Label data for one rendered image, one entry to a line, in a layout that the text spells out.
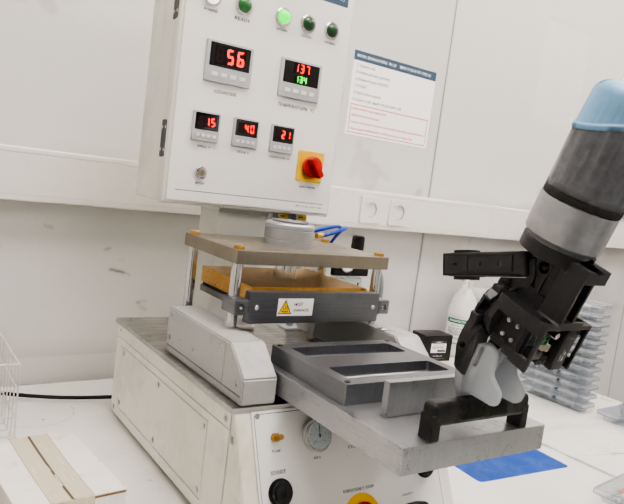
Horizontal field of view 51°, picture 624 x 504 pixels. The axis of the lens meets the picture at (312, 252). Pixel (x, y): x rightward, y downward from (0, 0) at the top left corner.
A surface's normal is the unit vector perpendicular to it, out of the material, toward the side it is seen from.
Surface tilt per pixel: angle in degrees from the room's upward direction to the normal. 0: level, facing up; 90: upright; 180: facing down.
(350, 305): 90
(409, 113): 90
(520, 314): 90
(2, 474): 3
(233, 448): 90
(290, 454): 65
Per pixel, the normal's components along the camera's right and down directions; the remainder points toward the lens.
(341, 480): 0.55, -0.27
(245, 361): 0.46, -0.64
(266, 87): 0.55, 0.16
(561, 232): -0.50, 0.19
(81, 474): 0.10, -0.99
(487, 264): -0.82, -0.06
